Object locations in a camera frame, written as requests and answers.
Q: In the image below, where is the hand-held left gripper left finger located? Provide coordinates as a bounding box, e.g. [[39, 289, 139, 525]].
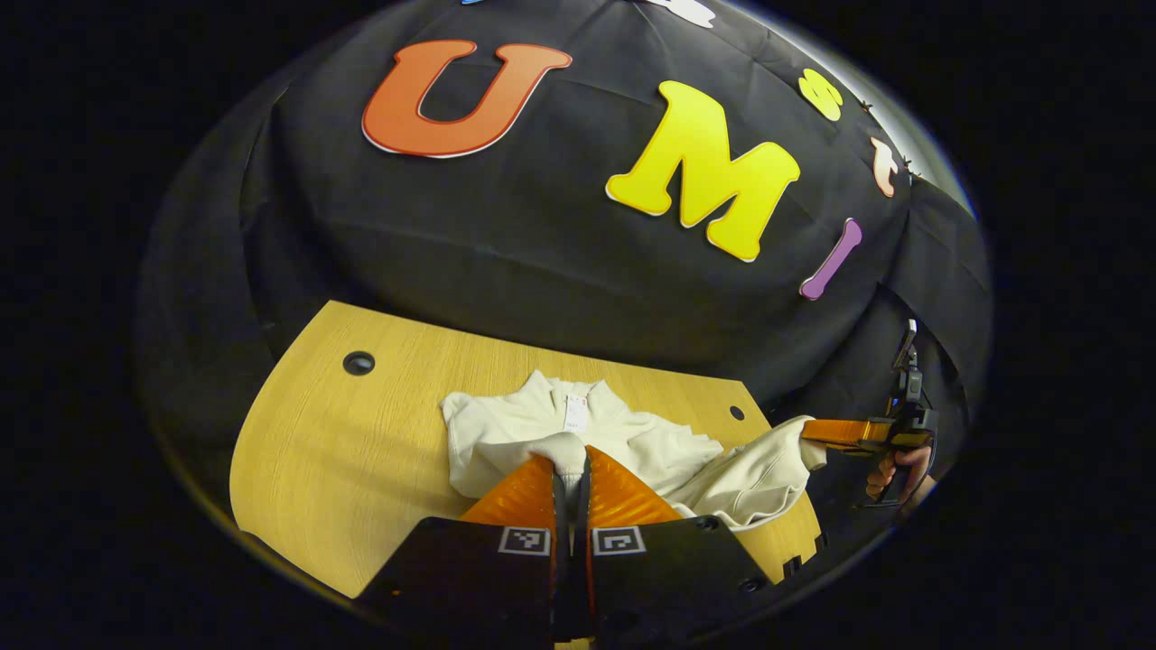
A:
[[359, 453, 572, 649]]

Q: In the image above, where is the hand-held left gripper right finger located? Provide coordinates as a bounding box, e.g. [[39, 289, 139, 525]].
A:
[[576, 444, 775, 646]]

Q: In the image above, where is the cream white garment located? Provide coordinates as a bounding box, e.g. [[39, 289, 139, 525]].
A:
[[441, 370, 828, 532]]

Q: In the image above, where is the black backdrop cloth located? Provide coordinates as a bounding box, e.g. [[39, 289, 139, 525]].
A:
[[135, 0, 994, 579]]

